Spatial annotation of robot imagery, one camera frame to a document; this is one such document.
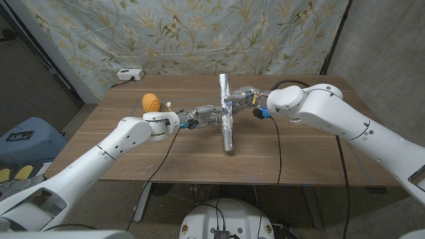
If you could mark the black round fan grille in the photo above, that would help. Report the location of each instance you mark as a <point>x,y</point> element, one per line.
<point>162,189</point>

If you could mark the aluminum foil roll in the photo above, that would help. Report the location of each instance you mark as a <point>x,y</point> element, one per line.
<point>226,119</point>

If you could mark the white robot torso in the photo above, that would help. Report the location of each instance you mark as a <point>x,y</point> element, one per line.
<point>232,215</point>

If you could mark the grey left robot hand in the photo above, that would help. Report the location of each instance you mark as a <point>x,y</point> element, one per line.
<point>202,114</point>

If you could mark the grey table leg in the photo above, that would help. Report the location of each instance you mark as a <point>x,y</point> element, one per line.
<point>312,207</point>
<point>142,202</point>

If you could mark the yellow toy pineapple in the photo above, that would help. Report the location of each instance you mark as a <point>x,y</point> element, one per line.
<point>151,103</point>

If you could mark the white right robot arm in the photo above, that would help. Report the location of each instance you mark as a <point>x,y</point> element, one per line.
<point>348,123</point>

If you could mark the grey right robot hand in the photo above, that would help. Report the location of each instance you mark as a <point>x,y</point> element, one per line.
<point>244,96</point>

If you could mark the grey sneaker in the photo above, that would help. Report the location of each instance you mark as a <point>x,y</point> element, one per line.
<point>15,186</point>

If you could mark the black backdrop pole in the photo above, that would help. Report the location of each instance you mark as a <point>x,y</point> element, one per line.
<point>335,36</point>

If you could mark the floral backdrop cloth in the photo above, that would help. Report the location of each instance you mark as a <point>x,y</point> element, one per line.
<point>206,33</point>

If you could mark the black yellow foot pedal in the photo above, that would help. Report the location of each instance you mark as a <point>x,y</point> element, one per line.
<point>23,172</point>

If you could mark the white power strip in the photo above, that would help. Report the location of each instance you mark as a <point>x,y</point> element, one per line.
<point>129,74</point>

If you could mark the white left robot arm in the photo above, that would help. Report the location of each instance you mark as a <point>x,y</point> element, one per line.
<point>93,169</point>

